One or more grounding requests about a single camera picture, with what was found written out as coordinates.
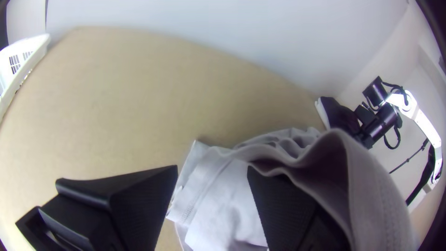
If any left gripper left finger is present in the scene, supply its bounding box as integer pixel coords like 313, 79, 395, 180
39, 165, 178, 251

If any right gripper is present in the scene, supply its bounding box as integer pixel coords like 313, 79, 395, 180
354, 104, 376, 150

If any pile of folded clothes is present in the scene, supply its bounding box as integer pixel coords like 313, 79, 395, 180
315, 96, 363, 137

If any grey t-shirt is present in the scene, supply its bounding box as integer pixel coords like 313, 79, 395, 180
166, 127, 419, 251

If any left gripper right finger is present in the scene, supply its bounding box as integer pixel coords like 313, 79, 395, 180
247, 165, 351, 251

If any white laundry basket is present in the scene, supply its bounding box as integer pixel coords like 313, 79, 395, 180
0, 33, 52, 121

